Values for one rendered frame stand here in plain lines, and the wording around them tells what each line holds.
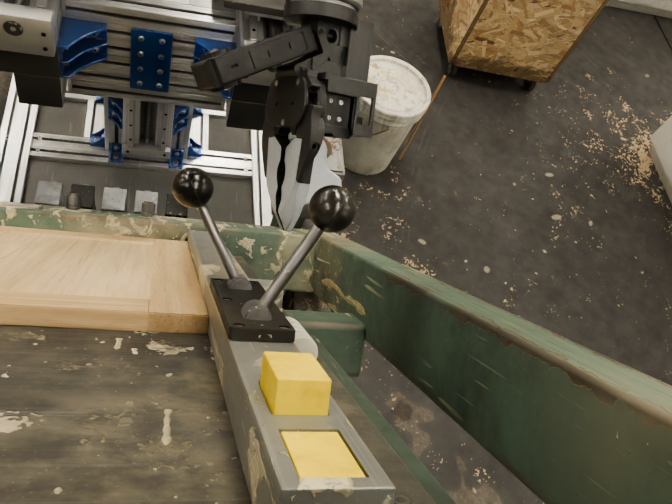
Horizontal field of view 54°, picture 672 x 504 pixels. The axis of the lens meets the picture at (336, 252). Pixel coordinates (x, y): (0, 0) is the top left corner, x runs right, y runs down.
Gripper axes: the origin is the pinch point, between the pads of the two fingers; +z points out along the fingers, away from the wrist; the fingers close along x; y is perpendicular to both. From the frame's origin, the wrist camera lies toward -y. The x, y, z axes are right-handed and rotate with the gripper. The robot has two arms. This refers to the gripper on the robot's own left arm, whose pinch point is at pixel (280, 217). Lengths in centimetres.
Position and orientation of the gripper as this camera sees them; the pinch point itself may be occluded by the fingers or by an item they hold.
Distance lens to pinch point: 63.9
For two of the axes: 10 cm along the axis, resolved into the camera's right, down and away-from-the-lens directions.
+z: -1.1, 9.9, 1.2
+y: 8.2, 0.3, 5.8
